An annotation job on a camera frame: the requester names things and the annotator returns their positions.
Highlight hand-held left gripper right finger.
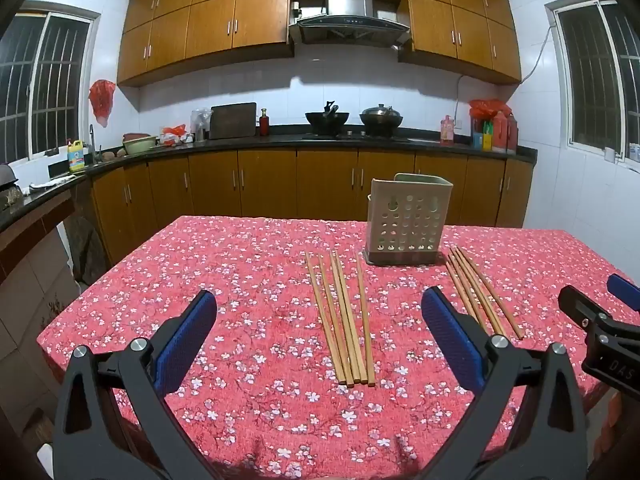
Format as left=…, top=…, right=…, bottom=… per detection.
left=420, top=286, right=589, bottom=480

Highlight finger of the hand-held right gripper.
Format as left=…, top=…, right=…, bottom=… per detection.
left=558, top=285, right=608, bottom=332
left=607, top=273, right=640, bottom=312

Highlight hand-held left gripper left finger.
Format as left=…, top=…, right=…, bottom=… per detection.
left=52, top=289, right=221, bottom=480

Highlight perforated beige chopstick holder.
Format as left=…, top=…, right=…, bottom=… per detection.
left=363, top=173, right=454, bottom=266

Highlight red floral tablecloth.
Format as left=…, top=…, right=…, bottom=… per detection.
left=36, top=215, right=627, bottom=480

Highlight dark cloth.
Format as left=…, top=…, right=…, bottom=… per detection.
left=70, top=187, right=111, bottom=282

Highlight wooden lower kitchen cabinets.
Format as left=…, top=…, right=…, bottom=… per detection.
left=90, top=149, right=535, bottom=267

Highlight wooden kitchen cabinets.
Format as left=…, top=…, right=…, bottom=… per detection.
left=116, top=0, right=522, bottom=87
left=90, top=149, right=535, bottom=267

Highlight green basin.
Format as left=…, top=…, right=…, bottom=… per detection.
left=122, top=136, right=157, bottom=156

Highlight white cloth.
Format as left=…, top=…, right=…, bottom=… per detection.
left=28, top=175, right=77, bottom=191

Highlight yellow detergent bottle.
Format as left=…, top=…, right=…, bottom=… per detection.
left=67, top=139, right=87, bottom=174

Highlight gas stove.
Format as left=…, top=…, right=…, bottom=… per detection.
left=302, top=130, right=411, bottom=142

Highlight barred window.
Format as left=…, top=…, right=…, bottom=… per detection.
left=0, top=10, right=99, bottom=163
left=546, top=0, right=640, bottom=162

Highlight clear plastic bag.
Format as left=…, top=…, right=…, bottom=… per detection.
left=190, top=108, right=214, bottom=142

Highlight black kitchen countertop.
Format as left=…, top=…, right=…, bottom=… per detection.
left=0, top=132, right=538, bottom=233

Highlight wok with metal lid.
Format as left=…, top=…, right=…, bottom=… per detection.
left=359, top=103, right=404, bottom=137

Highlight dark wooden cutting board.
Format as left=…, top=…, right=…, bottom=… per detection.
left=208, top=102, right=258, bottom=140

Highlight black wok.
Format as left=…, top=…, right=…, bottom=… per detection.
left=305, top=101, right=351, bottom=136

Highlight red hanging plastic bag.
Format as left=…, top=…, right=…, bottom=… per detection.
left=88, top=79, right=117, bottom=128

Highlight wooden upper kitchen cabinets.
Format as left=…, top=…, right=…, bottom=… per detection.
left=116, top=0, right=522, bottom=87

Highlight steel range hood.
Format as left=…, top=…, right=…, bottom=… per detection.
left=288, top=0, right=411, bottom=46

